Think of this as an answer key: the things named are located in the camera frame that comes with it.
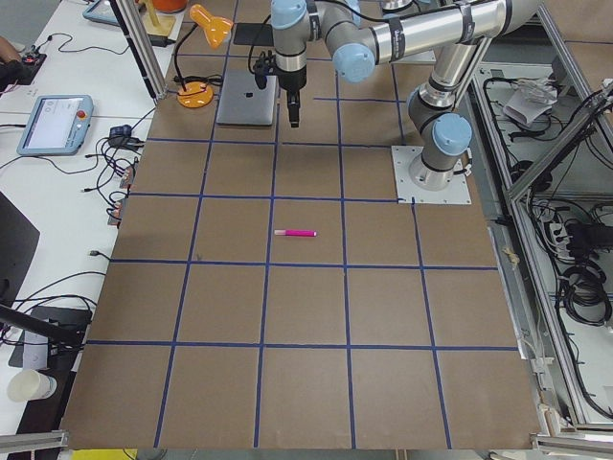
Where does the aluminium frame post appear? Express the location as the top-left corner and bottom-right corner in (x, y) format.
(110, 0), (167, 101)

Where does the orange desk lamp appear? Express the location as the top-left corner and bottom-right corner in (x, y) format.
(172, 4), (234, 109)

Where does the pink marker pen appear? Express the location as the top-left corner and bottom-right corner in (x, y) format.
(274, 229), (317, 238)

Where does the white paper cup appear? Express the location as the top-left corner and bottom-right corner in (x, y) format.
(7, 369), (57, 403)

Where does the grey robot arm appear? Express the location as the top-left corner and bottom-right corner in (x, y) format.
(270, 0), (540, 191)

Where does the silver laptop notebook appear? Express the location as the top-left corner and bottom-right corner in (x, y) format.
(216, 69), (277, 127)

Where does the black mousepad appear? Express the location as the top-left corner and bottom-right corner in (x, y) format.
(233, 23), (274, 47)

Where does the black lamp power cable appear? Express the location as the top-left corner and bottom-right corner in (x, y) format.
(172, 74), (226, 92)

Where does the wooden stand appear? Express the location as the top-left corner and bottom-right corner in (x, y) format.
(141, 0), (176, 37)

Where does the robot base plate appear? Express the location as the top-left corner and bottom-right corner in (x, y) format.
(391, 146), (471, 205)

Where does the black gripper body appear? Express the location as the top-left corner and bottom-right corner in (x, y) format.
(279, 67), (307, 98)

